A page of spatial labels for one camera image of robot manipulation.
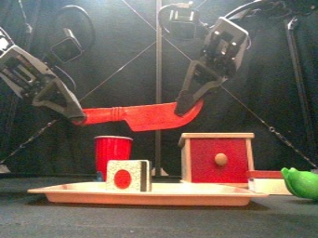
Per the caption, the red toy knife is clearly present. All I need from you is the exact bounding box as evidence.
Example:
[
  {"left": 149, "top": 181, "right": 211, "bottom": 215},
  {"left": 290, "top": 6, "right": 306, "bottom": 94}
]
[{"left": 73, "top": 98, "right": 204, "bottom": 133}]

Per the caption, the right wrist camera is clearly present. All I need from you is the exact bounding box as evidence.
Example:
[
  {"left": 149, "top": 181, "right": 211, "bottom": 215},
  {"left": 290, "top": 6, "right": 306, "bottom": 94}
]
[{"left": 167, "top": 3, "right": 202, "bottom": 41}]

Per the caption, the green plastic toy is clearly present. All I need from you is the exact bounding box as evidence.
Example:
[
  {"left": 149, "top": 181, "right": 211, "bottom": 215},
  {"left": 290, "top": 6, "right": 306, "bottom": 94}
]
[{"left": 280, "top": 166, "right": 318, "bottom": 202}]

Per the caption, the white block with red dot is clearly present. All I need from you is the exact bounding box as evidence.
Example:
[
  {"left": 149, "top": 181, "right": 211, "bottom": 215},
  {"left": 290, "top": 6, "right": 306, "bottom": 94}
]
[{"left": 104, "top": 159, "right": 152, "bottom": 192}]

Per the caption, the red plastic cup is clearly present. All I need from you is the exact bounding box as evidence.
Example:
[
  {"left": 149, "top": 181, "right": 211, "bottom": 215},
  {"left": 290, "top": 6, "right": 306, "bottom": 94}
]
[{"left": 93, "top": 135, "right": 133, "bottom": 182}]

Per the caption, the pink plastic tray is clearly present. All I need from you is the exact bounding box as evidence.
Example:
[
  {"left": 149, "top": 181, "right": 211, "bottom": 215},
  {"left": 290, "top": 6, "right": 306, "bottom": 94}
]
[{"left": 26, "top": 180, "right": 270, "bottom": 207}]

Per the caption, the wooden box with red drawer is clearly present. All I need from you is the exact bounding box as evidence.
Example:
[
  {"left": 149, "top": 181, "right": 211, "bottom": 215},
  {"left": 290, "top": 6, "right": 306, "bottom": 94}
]
[{"left": 177, "top": 132, "right": 256, "bottom": 188}]

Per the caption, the small red and white box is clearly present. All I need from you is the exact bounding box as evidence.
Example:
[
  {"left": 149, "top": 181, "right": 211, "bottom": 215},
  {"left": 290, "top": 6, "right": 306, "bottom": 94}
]
[{"left": 246, "top": 169, "right": 292, "bottom": 196}]

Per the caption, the thin metal frame pole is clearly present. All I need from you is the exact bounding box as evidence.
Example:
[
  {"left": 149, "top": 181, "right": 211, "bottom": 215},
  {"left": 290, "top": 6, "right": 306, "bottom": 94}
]
[{"left": 149, "top": 0, "right": 168, "bottom": 179}]

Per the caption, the diagonal steel brace wire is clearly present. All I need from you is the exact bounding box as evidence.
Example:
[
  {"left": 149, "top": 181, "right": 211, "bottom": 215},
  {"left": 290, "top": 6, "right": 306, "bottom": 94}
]
[
  {"left": 0, "top": 41, "right": 159, "bottom": 164},
  {"left": 120, "top": 0, "right": 318, "bottom": 170}
]

